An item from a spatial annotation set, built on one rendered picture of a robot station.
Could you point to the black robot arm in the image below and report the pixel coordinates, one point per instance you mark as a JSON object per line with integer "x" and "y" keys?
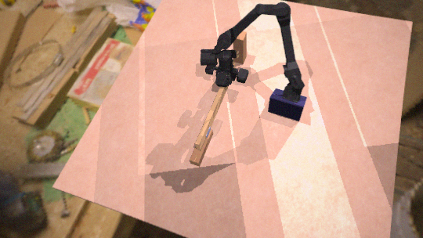
{"x": 282, "y": 11}

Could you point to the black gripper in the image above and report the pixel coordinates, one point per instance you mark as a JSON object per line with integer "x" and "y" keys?
{"x": 241, "y": 75}

